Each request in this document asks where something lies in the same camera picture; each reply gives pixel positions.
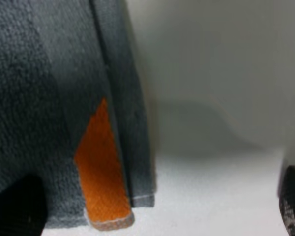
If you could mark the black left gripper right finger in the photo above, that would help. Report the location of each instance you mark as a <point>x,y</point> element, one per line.
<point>286,194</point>

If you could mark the grey towel with orange patches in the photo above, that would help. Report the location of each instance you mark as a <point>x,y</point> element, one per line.
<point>72,111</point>

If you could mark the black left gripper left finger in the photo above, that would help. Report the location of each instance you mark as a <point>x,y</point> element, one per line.
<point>23,208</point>

